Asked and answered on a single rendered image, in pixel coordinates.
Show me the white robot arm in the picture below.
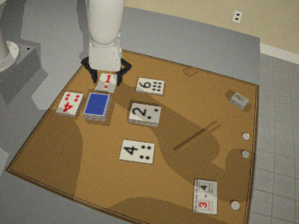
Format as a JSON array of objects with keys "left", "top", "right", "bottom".
[{"left": 0, "top": 0, "right": 125, "bottom": 72}]

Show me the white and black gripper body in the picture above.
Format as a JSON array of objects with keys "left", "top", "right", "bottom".
[{"left": 89, "top": 39, "right": 123, "bottom": 71}]

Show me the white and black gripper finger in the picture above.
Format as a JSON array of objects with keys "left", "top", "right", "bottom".
[
  {"left": 80, "top": 56, "right": 98, "bottom": 84},
  {"left": 115, "top": 58, "right": 132, "bottom": 86}
]

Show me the grey round disc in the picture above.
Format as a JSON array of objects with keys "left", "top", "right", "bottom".
[
  {"left": 242, "top": 151, "right": 249, "bottom": 158},
  {"left": 231, "top": 201, "right": 240, "bottom": 210},
  {"left": 242, "top": 133, "right": 249, "bottom": 140}
]

